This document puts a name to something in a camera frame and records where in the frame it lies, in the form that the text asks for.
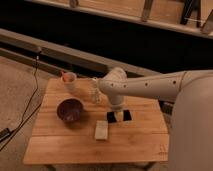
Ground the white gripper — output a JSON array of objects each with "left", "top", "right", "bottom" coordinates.
[{"left": 108, "top": 95, "right": 124, "bottom": 122}]

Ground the black eraser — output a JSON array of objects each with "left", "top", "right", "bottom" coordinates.
[{"left": 107, "top": 110, "right": 132, "bottom": 123}]

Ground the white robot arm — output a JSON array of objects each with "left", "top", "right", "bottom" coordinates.
[{"left": 98, "top": 67, "right": 213, "bottom": 171}]

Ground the white sponge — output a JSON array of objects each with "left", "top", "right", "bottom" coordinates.
[{"left": 95, "top": 120, "right": 108, "bottom": 140}]

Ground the clear plastic bottle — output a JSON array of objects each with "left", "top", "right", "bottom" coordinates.
[{"left": 91, "top": 77, "right": 100, "bottom": 103}]

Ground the dark purple bowl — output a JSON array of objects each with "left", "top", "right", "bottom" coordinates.
[{"left": 57, "top": 98, "right": 83, "bottom": 123}]

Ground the wooden table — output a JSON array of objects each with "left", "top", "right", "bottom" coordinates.
[{"left": 24, "top": 78, "right": 168, "bottom": 164}]

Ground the black device on floor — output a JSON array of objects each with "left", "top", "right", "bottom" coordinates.
[{"left": 0, "top": 128, "right": 11, "bottom": 143}]

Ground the black cable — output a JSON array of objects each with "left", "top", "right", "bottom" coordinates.
[{"left": 0, "top": 49, "right": 44, "bottom": 151}]

